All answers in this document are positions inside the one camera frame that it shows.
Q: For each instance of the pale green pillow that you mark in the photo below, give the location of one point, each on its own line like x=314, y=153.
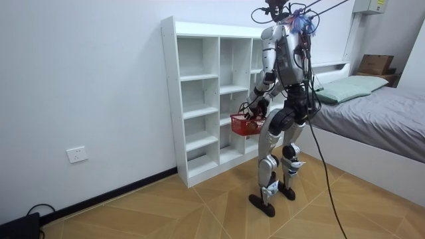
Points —
x=348, y=88

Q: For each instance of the red plastic basket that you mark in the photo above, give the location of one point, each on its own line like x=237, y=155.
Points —
x=245, y=126

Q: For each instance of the robot legs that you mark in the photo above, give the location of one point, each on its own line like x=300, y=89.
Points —
x=269, y=156

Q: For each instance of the brown cardboard box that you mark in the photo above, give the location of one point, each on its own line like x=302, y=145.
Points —
x=376, y=64

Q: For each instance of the white cubby shelf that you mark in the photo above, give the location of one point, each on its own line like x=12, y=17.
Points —
x=199, y=99

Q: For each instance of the grey wall electrical box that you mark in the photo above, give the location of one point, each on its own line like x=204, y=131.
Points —
x=369, y=6

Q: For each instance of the robot body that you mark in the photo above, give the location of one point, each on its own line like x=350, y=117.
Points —
x=288, y=56

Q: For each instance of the grey bed with white frame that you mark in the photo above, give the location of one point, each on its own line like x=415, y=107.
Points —
x=375, y=132

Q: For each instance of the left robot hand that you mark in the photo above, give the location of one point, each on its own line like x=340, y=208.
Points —
x=255, y=109

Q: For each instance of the black device on floor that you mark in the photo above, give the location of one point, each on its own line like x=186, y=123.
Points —
x=20, y=227

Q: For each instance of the white wall socket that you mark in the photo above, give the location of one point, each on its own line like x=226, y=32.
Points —
x=77, y=154

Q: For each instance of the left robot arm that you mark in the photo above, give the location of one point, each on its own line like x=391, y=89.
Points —
x=267, y=59

